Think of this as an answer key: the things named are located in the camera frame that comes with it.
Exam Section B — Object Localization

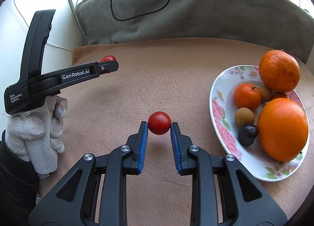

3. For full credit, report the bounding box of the red cherry tomato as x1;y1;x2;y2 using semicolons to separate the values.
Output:
100;55;117;62
148;111;171;135

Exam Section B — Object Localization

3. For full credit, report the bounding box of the left forearm black sleeve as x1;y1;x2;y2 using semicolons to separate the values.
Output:
1;130;39;225

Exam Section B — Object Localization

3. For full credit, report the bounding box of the left hand white glove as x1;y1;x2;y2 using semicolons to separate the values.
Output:
5;96;68;179

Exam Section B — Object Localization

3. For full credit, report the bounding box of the dark purple plum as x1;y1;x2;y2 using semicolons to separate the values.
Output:
238;124;258;146

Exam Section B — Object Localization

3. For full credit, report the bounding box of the peach fleece blanket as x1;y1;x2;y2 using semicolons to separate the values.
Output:
39;37;314;226

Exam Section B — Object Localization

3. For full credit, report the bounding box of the brown longan front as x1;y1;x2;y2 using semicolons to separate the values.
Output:
234;108;255;127

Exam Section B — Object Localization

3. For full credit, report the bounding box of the brown longan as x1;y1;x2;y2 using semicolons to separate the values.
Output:
234;108;255;127
259;85;272;103

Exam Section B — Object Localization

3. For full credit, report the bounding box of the floral white plate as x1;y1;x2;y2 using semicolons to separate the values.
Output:
209;65;310;182

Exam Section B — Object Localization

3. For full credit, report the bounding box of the large front orange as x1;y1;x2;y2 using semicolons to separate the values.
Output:
257;98;309;162

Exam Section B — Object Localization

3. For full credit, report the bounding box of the small mandarin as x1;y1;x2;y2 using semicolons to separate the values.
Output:
234;83;261;111

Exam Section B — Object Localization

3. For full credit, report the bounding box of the brown longan back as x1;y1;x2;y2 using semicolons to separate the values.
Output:
259;85;272;103

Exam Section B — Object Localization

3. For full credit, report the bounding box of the hidden small orange fruit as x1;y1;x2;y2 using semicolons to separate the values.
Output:
271;92;289;100

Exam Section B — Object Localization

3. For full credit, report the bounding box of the spotted back orange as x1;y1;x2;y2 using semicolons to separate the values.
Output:
259;50;300;93

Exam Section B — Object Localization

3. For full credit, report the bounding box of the grey-green cushion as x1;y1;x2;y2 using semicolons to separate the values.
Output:
76;0;313;62

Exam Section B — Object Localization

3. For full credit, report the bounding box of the white cable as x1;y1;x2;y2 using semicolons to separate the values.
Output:
11;0;74;52

